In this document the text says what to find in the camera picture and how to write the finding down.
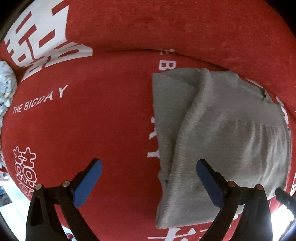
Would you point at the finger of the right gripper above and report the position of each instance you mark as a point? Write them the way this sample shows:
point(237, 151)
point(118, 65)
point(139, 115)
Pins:
point(287, 200)

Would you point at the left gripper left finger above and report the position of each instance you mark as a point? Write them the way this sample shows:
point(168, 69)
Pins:
point(43, 222)

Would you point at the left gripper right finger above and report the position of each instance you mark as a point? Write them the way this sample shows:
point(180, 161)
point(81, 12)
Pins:
point(255, 221)

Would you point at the grey knit sweater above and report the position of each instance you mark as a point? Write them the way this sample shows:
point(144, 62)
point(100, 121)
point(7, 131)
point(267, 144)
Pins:
point(232, 124)

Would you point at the red seat cushion white print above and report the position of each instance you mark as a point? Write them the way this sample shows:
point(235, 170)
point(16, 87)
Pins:
point(100, 106)

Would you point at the red back cushion white print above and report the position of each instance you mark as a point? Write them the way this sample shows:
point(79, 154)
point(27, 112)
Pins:
point(247, 37)

